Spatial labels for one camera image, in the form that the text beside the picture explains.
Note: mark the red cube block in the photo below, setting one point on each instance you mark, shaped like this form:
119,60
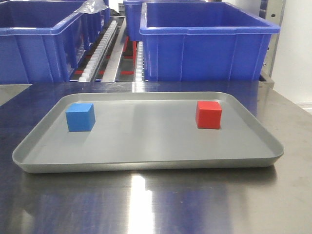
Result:
208,115

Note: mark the blue cube block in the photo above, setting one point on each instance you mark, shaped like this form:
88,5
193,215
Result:
80,117

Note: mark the grey metal tray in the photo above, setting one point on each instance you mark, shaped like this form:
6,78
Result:
147,131

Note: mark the blue bin front right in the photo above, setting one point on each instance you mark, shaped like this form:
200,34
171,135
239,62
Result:
236,52

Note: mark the blue bin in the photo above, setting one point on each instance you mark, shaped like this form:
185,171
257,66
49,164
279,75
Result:
40,40
236,52
132,19
96,22

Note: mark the blue bin rear right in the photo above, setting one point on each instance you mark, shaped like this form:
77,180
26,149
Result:
132,19

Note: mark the blue bin rear left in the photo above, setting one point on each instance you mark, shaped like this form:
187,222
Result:
96,22

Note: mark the clear plastic bag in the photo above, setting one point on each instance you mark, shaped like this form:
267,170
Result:
92,7

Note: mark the blue bin front left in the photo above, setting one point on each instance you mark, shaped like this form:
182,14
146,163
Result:
40,40

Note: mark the white roller rail right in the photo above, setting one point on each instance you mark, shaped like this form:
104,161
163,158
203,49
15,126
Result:
139,69

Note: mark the white roller rail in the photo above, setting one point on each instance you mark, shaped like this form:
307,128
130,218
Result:
93,66
139,69

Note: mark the white roller rail left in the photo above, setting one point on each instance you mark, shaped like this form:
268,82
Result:
93,66

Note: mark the perforated steel shelf post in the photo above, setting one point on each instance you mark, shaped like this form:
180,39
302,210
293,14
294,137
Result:
273,11

